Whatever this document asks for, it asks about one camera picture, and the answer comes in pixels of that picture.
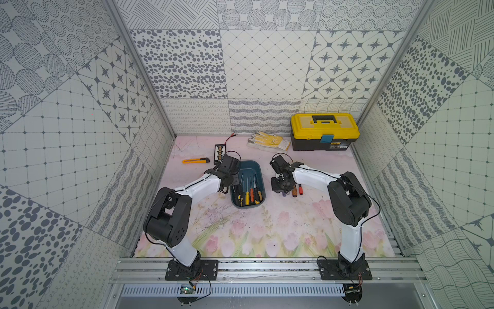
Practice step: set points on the yellow black toolbox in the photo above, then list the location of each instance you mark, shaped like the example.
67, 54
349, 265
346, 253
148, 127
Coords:
323, 131

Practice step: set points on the aluminium rail frame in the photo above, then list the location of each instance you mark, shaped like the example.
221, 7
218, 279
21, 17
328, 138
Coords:
268, 270

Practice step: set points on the black balanced charging board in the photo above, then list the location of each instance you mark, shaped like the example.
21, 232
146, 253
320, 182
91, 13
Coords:
219, 152

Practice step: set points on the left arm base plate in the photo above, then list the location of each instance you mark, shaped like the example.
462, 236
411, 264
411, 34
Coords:
203, 269

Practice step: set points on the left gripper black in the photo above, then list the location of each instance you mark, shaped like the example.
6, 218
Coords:
231, 179

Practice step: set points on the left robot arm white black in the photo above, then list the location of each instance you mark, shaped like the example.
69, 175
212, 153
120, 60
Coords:
167, 221

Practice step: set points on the white slotted cable duct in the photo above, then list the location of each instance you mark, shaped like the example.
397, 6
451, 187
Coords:
233, 290

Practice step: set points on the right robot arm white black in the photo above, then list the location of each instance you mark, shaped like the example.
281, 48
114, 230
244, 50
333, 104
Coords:
348, 198

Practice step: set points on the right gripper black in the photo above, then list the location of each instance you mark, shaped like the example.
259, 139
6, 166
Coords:
276, 188

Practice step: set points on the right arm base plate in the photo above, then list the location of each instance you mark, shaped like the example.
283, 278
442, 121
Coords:
332, 270

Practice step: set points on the orange handle screwdriver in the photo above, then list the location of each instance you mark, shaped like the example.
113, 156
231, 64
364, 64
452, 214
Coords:
250, 189

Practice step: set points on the yellow white work gloves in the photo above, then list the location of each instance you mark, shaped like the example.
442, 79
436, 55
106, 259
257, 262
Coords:
268, 142

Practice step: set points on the yellow utility knife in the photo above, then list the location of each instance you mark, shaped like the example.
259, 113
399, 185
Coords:
204, 160

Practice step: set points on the teal plastic storage box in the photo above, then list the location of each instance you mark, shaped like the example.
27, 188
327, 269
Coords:
240, 195

